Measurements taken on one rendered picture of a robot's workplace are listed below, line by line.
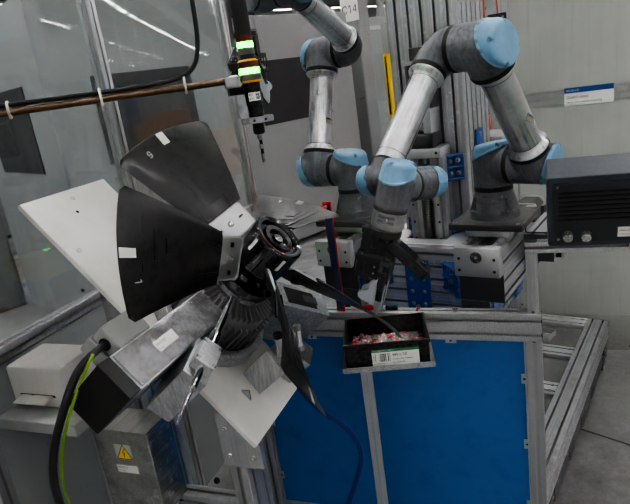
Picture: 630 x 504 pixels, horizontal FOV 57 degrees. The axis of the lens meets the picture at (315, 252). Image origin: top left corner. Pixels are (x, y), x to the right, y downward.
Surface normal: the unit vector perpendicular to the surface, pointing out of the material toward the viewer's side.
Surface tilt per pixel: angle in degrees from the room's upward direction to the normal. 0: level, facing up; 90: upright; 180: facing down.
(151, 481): 90
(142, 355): 50
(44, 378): 90
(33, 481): 90
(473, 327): 90
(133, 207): 72
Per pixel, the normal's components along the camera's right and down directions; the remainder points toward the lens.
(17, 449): 0.93, -0.03
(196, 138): 0.29, -0.50
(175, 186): 0.22, -0.23
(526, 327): -0.33, 0.32
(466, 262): -0.54, 0.32
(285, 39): 0.69, 0.11
